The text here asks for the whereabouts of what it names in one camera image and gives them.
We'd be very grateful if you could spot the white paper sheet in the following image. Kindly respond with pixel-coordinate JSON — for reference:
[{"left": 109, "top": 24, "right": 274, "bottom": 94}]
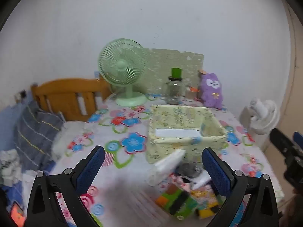
[{"left": 153, "top": 128, "right": 202, "bottom": 138}]

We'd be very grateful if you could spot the wooden headboard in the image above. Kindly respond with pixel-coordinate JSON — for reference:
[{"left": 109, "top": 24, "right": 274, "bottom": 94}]
[{"left": 31, "top": 77, "right": 112, "bottom": 122}]

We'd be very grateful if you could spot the pink and yellow packet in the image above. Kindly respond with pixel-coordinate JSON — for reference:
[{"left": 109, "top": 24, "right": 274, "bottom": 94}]
[{"left": 191, "top": 187, "right": 219, "bottom": 207}]

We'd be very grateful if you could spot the white tissue pack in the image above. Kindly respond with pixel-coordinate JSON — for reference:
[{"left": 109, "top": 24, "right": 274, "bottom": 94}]
[{"left": 145, "top": 149, "right": 186, "bottom": 187}]

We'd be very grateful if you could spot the white desk fan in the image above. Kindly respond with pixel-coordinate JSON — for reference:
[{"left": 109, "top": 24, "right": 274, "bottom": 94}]
[{"left": 239, "top": 97, "right": 280, "bottom": 147}]

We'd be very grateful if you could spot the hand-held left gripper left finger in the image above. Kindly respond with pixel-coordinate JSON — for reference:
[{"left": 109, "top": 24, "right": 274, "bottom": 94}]
[{"left": 26, "top": 145, "right": 106, "bottom": 227}]

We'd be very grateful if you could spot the grey drawstring pouch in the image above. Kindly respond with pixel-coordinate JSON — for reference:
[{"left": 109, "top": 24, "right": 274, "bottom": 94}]
[{"left": 176, "top": 162, "right": 204, "bottom": 179}]

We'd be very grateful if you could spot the white crumpled cloth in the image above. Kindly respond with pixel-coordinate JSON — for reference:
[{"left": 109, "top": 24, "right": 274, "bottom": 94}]
[{"left": 0, "top": 149, "right": 20, "bottom": 186}]

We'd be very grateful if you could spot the wall socket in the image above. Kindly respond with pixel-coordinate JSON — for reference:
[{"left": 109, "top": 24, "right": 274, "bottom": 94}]
[{"left": 15, "top": 89, "right": 27, "bottom": 103}]

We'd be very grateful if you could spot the green orange black soft item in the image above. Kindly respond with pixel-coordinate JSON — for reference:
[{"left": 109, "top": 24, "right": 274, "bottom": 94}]
[{"left": 156, "top": 184, "right": 198, "bottom": 220}]

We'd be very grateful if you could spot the green desk fan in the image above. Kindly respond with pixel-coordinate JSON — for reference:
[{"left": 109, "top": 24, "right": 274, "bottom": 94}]
[{"left": 98, "top": 38, "right": 148, "bottom": 107}]

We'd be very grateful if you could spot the glass jar with green lid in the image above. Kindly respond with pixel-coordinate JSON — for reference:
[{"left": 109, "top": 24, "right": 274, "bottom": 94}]
[{"left": 166, "top": 68, "right": 185, "bottom": 105}]

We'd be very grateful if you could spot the grey-blue striped blanket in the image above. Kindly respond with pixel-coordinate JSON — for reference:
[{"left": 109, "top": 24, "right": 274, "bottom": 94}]
[{"left": 14, "top": 100, "right": 65, "bottom": 171}]

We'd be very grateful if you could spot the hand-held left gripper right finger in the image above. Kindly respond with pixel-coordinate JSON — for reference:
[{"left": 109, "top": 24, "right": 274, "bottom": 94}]
[{"left": 201, "top": 147, "right": 278, "bottom": 227}]

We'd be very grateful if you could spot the green patterned board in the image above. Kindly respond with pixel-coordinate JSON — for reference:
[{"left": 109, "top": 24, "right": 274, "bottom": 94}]
[{"left": 142, "top": 48, "right": 204, "bottom": 95}]

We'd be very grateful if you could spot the purple plush toy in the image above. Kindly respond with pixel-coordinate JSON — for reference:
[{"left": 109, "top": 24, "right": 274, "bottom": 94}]
[{"left": 198, "top": 70, "right": 224, "bottom": 110}]

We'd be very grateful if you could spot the clear container with orange piece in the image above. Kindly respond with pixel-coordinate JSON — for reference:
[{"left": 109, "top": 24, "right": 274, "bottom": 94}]
[{"left": 185, "top": 79, "right": 200, "bottom": 100}]

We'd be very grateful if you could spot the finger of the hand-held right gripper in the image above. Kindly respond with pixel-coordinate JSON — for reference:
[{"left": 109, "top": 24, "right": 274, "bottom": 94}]
[
  {"left": 270, "top": 128, "right": 296, "bottom": 161},
  {"left": 293, "top": 132, "right": 303, "bottom": 150}
]

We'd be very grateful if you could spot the yellow-green cartoon fabric storage box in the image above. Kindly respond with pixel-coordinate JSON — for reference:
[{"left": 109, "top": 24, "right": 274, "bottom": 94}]
[{"left": 145, "top": 104, "right": 228, "bottom": 165}]

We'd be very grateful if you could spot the yellow and black soft item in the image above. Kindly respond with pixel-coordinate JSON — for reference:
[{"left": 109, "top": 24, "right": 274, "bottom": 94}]
[{"left": 195, "top": 204, "right": 222, "bottom": 218}]

